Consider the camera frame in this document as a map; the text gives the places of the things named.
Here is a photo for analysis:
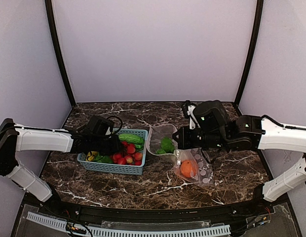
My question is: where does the clear zip top bag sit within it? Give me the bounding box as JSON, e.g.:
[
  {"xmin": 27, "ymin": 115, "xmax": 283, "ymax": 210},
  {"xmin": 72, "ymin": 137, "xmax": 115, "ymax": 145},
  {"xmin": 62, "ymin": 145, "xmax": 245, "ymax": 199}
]
[{"xmin": 146, "ymin": 124, "xmax": 214, "ymax": 188}]

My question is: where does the black right corner frame post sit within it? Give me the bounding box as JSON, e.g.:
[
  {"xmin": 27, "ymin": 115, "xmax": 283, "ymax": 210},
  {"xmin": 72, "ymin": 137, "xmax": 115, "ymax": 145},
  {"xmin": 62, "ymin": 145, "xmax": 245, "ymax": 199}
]
[{"xmin": 234, "ymin": 0, "xmax": 264, "ymax": 108}]

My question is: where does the white slotted cable duct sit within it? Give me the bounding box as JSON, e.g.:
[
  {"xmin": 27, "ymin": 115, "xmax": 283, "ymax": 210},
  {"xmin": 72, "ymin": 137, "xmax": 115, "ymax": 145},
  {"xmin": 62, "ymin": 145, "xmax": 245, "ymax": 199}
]
[{"xmin": 26, "ymin": 211, "xmax": 231, "ymax": 237}]

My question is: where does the green toy bitter gourd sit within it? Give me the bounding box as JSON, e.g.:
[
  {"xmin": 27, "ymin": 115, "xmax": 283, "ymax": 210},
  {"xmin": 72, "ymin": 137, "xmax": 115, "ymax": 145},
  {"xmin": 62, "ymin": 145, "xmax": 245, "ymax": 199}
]
[{"xmin": 118, "ymin": 133, "xmax": 145, "ymax": 144}]

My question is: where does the black front rail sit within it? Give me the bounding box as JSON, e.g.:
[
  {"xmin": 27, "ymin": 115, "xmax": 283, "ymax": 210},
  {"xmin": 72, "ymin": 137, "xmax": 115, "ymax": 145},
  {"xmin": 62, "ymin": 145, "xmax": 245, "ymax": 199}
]
[{"xmin": 22, "ymin": 194, "xmax": 275, "ymax": 231}]

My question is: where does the light blue plastic basket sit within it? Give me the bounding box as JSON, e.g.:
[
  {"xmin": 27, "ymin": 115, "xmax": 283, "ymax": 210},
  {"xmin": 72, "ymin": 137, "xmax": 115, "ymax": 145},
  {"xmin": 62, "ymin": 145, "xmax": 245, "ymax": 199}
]
[{"xmin": 77, "ymin": 129, "xmax": 148, "ymax": 175}]

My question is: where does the green toy bell pepper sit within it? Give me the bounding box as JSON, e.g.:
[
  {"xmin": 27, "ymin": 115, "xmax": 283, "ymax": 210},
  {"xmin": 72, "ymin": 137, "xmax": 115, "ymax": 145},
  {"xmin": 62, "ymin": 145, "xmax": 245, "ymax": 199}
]
[{"xmin": 94, "ymin": 154, "xmax": 113, "ymax": 164}]

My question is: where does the black corner frame post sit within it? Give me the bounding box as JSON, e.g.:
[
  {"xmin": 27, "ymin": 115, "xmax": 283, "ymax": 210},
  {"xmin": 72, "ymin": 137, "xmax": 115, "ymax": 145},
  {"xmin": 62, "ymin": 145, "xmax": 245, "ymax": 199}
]
[
  {"xmin": 234, "ymin": 0, "xmax": 264, "ymax": 108},
  {"xmin": 44, "ymin": 0, "xmax": 77, "ymax": 108}
]

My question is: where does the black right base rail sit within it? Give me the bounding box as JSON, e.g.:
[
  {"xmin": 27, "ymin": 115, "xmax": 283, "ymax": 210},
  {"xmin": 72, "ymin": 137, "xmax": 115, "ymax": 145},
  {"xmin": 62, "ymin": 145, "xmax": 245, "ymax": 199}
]
[{"xmin": 231, "ymin": 102, "xmax": 273, "ymax": 181}]

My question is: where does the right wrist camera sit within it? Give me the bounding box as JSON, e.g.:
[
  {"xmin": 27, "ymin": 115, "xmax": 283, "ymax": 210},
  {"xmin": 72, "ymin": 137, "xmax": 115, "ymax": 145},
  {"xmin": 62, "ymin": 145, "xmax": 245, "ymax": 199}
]
[{"xmin": 181, "ymin": 100, "xmax": 199, "ymax": 129}]

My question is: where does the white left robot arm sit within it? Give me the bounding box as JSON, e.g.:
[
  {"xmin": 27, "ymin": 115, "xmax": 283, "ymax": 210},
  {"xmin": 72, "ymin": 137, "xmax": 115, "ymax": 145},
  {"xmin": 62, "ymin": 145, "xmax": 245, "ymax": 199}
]
[{"xmin": 0, "ymin": 116, "xmax": 123, "ymax": 202}]

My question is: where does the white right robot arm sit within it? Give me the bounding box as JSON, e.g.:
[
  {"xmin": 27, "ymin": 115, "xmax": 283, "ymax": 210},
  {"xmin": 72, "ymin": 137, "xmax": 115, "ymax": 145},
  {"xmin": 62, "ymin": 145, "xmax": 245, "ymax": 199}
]
[{"xmin": 172, "ymin": 100, "xmax": 306, "ymax": 202}]

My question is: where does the black left corner frame post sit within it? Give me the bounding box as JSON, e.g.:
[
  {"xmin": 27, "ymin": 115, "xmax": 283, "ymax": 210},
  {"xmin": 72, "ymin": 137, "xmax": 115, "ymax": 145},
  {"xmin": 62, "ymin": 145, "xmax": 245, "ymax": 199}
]
[{"xmin": 44, "ymin": 0, "xmax": 77, "ymax": 108}]

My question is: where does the orange toy fruit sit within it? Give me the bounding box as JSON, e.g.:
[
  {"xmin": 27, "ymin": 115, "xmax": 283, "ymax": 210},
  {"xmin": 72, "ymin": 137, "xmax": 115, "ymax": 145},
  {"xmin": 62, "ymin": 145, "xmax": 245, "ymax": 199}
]
[{"xmin": 180, "ymin": 159, "xmax": 198, "ymax": 178}]

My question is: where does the red toy lychee bunch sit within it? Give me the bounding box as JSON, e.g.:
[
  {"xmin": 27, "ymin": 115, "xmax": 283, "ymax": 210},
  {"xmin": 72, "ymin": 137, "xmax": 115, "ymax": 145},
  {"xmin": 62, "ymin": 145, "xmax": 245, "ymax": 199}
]
[{"xmin": 110, "ymin": 141, "xmax": 144, "ymax": 166}]

